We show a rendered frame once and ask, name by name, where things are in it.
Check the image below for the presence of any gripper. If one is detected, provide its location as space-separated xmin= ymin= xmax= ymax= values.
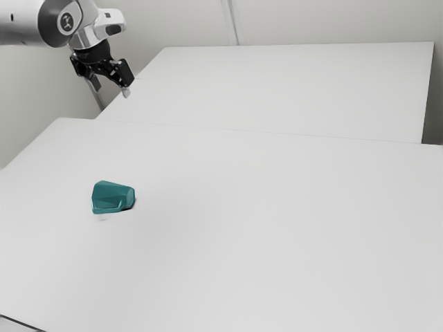
xmin=69 ymin=40 xmax=135 ymax=100

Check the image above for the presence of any teal faceted mug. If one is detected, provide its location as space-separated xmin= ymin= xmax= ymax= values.
xmin=91 ymin=180 xmax=136 ymax=214

